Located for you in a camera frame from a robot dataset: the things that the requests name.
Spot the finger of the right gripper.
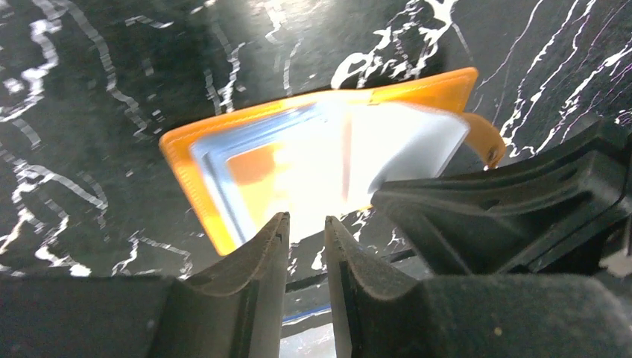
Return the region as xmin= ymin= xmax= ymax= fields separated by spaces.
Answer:
xmin=372 ymin=120 xmax=631 ymax=274

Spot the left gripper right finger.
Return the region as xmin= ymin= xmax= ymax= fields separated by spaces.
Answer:
xmin=324 ymin=216 xmax=631 ymax=357

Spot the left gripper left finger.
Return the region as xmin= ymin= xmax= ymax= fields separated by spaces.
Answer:
xmin=1 ymin=213 xmax=290 ymax=357

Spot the orange leather card holder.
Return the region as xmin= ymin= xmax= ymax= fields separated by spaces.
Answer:
xmin=159 ymin=67 xmax=506 ymax=256

